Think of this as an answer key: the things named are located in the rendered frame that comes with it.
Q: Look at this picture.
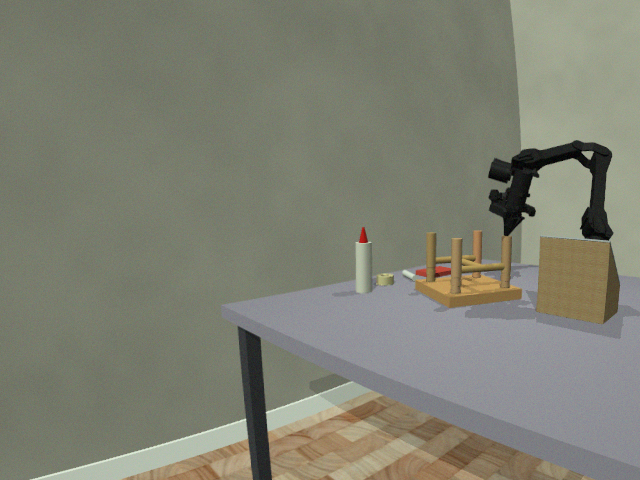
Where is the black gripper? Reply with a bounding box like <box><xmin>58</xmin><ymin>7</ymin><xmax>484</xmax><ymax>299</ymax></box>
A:
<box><xmin>489</xmin><ymin>185</ymin><xmax>536</xmax><ymax>236</ymax></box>

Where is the red flat rectangular block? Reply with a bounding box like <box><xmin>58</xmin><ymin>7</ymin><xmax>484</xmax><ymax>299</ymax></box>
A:
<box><xmin>416</xmin><ymin>266</ymin><xmax>451</xmax><ymax>278</ymax></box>

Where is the tan wooden stool seat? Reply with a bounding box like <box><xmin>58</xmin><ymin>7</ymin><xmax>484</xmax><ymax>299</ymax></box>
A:
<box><xmin>415</xmin><ymin>275</ymin><xmax>522</xmax><ymax>308</ymax></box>

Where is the tan wooden stool leg frame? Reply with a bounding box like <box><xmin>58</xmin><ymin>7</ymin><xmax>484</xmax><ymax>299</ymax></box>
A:
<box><xmin>426</xmin><ymin>231</ymin><xmax>512</xmax><ymax>294</ymax></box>

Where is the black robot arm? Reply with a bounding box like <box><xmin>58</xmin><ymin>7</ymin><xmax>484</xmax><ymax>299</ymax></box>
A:
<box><xmin>488</xmin><ymin>140</ymin><xmax>614</xmax><ymax>241</ymax></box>

